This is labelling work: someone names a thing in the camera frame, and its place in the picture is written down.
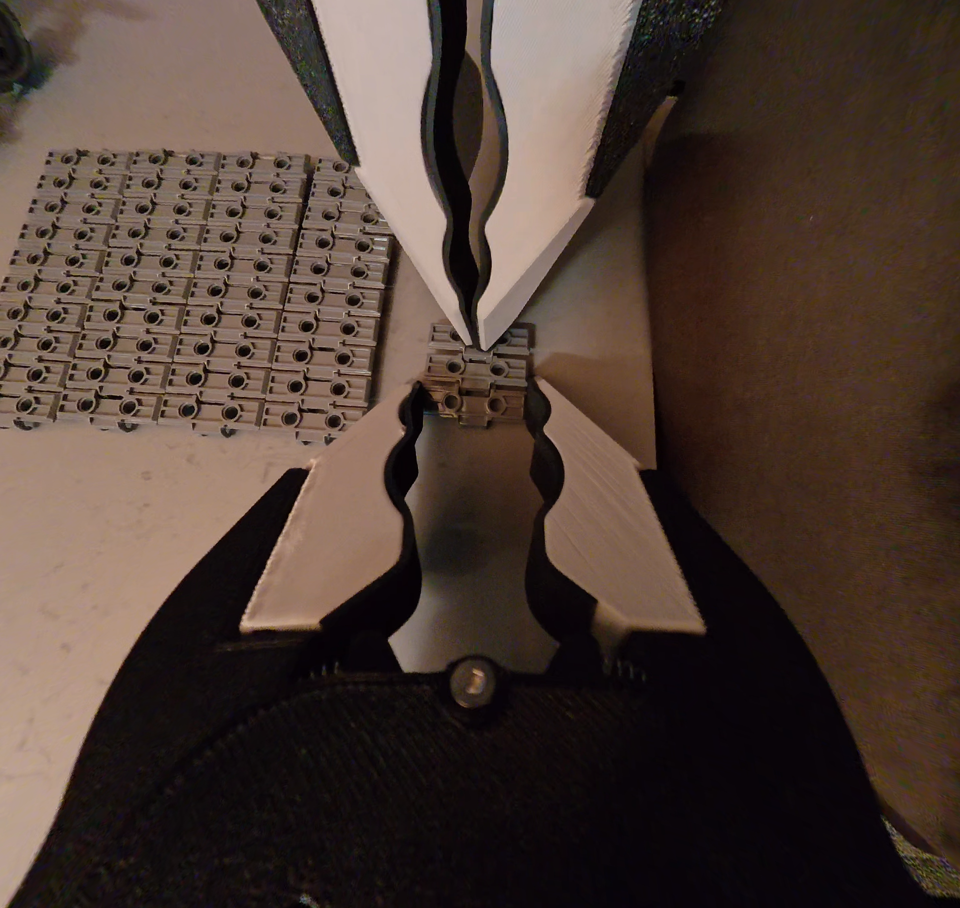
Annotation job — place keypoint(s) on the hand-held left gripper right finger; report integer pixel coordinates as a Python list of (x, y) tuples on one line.
[(622, 548)]

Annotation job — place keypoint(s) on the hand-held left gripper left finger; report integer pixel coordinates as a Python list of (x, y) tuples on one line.
[(330, 533)]

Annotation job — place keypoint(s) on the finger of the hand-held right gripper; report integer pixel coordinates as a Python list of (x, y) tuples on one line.
[(375, 98), (562, 98)]

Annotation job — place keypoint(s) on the strip of joined track links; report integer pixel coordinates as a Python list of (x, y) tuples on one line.
[(330, 308)]

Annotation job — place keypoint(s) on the mat of joined track links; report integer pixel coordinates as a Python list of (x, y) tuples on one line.
[(150, 285)]

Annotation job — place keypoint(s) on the yellow black toy vehicle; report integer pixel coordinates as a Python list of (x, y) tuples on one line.
[(13, 45)]

